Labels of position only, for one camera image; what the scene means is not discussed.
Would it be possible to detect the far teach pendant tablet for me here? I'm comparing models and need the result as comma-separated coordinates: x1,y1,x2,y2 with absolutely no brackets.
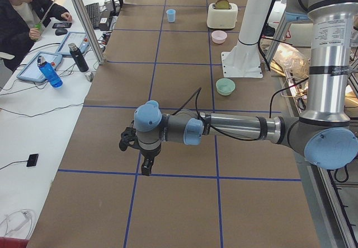
56,32,90,57

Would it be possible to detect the bread slice in toaster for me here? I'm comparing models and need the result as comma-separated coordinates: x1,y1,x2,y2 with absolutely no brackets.
213,0,231,10

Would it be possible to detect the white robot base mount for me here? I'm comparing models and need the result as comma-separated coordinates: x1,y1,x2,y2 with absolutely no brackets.
222,0,275,78

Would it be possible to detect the white cable bundle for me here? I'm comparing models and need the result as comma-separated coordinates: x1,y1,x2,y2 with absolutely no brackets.
0,208,36,239

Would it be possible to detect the black computer mouse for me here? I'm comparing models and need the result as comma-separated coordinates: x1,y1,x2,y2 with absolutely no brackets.
55,28,68,36

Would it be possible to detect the near teach pendant tablet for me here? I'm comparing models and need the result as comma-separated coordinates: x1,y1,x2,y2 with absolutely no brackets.
17,51,63,83

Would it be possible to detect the black smartphone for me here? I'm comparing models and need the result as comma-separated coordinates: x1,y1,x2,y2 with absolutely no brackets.
52,22,72,29

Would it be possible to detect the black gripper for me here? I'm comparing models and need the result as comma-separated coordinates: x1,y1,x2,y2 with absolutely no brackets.
138,140,161,176

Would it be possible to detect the cream toaster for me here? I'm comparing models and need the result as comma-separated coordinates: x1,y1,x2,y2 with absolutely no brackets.
206,3,238,29

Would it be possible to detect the small black puck device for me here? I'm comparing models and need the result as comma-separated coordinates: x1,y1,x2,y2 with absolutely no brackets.
26,153,39,167

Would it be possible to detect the aluminium frame post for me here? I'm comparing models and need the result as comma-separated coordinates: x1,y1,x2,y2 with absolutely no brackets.
72,0,105,65

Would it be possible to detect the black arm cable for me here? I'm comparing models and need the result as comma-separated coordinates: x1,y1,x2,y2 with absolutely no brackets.
171,87,313,142

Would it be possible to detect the blue cup right side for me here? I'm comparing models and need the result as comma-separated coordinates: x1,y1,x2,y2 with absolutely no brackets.
166,9,176,23

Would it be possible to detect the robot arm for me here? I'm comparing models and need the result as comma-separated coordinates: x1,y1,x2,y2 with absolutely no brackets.
130,0,357,176

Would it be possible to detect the black keyboard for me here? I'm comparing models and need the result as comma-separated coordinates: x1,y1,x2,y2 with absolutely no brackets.
85,3,100,29

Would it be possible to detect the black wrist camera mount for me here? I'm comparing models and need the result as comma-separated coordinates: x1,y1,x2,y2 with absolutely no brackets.
119,127,140,152

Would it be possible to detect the green bowl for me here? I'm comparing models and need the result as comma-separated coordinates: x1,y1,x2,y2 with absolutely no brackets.
215,78,235,96

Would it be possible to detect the pink bowl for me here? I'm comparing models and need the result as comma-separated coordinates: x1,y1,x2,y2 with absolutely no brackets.
211,30,227,44

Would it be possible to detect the black thermos bottle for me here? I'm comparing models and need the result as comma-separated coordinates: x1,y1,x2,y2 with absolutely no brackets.
68,43,89,72

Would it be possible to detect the teach pendant tablet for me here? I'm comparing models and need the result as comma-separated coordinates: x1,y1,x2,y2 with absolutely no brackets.
56,32,90,57
17,51,63,83

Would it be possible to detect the blue water bottle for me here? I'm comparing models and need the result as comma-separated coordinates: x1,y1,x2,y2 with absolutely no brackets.
37,55,63,88

